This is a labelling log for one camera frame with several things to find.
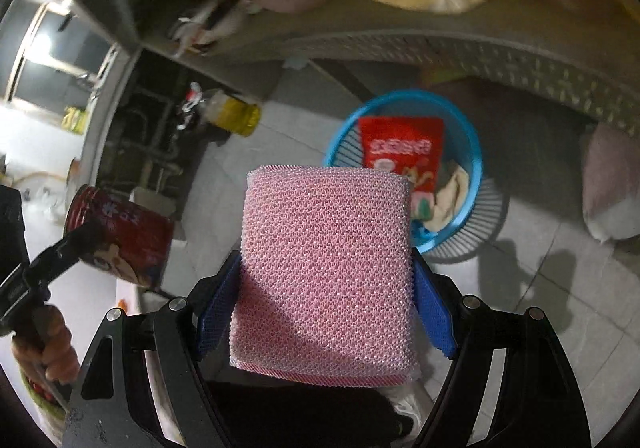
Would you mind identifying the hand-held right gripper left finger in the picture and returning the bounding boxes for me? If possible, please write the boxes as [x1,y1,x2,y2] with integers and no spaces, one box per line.
[62,251,248,448]

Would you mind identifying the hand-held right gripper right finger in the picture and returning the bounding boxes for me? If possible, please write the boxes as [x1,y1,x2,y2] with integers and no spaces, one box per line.
[411,255,593,448]

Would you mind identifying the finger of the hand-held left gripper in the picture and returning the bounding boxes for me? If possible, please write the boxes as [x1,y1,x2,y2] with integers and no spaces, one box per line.
[29,219,104,282]

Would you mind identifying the red printed can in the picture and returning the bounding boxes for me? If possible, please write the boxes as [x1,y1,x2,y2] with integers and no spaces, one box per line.
[65,185,176,290]

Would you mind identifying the pink mesh scouring sponge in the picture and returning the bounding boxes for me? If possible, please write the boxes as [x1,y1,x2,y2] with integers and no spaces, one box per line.
[229,165,420,386]

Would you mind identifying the red snack packet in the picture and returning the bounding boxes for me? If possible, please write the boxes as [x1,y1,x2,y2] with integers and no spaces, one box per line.
[357,117,446,221]

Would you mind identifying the blue plastic mesh basket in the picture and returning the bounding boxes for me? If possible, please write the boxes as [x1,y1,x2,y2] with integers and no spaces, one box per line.
[324,89,511,264]

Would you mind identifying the person's left hand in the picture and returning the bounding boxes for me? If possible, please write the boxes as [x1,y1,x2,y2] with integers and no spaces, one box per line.
[12,305,81,385]

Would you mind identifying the person's white shoe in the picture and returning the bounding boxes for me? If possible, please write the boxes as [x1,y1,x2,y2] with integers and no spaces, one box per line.
[390,385,431,436]

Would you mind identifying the beige crumpled cloth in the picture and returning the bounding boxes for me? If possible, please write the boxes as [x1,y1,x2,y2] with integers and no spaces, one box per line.
[432,165,473,231]

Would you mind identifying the yellow green container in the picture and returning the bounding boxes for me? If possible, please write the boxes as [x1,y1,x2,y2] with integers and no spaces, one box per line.
[61,106,90,135]

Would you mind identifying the grey kitchen counter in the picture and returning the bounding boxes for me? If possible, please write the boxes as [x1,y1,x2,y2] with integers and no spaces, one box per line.
[0,0,146,189]

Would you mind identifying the under-counter pipes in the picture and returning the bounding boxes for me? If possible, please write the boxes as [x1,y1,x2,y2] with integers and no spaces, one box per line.
[117,73,211,189]

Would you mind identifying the red capped bottle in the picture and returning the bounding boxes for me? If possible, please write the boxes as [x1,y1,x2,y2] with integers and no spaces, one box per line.
[175,82,205,129]

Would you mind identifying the yellow oil bottle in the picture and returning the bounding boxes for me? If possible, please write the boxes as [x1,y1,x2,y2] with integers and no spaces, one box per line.
[202,88,263,136]

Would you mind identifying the pink sack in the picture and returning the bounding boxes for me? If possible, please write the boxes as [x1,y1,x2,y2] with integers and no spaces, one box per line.
[582,123,640,244]

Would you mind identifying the grey perforated metal shelf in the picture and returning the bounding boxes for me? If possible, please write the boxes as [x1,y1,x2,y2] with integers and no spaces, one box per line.
[140,3,640,139]

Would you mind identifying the pile of kitchen utensils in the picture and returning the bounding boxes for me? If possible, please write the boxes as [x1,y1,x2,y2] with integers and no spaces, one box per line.
[170,0,273,56]

